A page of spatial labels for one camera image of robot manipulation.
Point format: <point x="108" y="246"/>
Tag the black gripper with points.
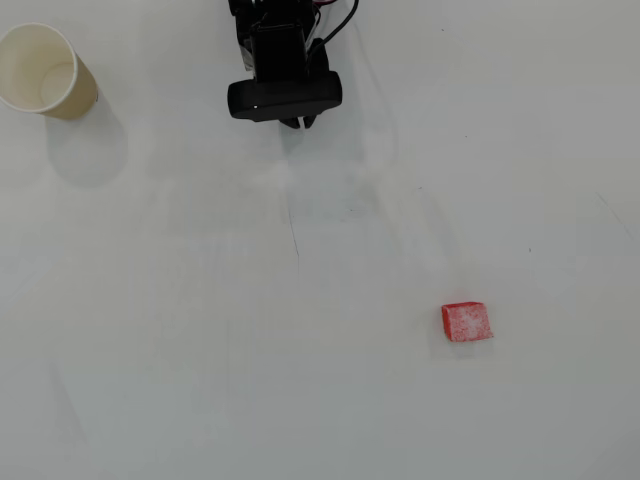
<point x="299" y="121"/>

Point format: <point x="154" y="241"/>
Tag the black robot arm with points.
<point x="244" y="15"/>

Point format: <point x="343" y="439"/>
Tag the red foam cube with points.
<point x="467" y="324"/>

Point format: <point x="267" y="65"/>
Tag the beige paper cup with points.
<point x="30" y="65"/>

